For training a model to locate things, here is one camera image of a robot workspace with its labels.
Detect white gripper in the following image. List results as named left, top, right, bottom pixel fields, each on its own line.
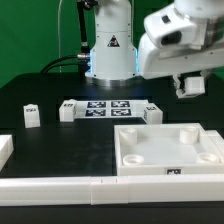
left=138, top=34, right=224, bottom=97

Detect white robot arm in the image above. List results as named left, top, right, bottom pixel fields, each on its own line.
left=77, top=0, right=224, bottom=98

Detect white left fence block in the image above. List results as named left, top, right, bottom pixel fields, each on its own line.
left=0, top=135, right=14, bottom=171

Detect black cables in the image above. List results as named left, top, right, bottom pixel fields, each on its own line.
left=39, top=0, right=98, bottom=74

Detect white marker sheet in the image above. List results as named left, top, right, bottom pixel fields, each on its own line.
left=75, top=100, right=148, bottom=119

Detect white thin cable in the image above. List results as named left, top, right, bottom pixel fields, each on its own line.
left=57, top=0, right=64, bottom=74

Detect white square tabletop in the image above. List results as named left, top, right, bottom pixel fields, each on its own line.
left=114, top=123, right=224, bottom=176

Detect white front fence rail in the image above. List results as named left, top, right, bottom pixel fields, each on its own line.
left=0, top=174, right=224, bottom=206

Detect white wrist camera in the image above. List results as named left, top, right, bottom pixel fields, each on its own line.
left=144, top=4, right=207, bottom=49

